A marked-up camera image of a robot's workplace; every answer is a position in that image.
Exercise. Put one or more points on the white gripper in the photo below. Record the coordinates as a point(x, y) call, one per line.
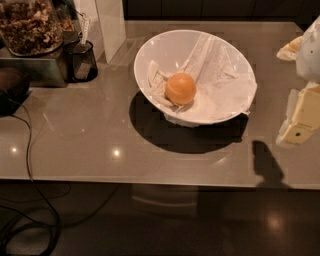
point(310, 55)

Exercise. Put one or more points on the orange fruit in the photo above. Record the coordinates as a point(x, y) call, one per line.
point(180, 89)

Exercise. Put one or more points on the white slanted bowl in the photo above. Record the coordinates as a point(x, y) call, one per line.
point(173, 50)

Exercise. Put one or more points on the white paper towel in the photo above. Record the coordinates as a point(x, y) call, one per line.
point(220, 83)

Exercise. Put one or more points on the white pillar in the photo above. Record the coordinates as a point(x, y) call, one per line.
point(107, 26)

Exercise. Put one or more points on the black mesh pen cup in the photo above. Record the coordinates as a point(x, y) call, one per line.
point(80, 60)

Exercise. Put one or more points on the white pen in cup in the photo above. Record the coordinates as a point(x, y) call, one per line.
point(85, 24)

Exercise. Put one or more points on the metal box stand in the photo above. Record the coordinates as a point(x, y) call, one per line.
point(46, 70)

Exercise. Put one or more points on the glass jar of nuts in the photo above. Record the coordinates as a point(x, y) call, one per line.
point(30, 27)

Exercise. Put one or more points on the dark round device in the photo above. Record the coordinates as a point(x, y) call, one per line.
point(14, 86)

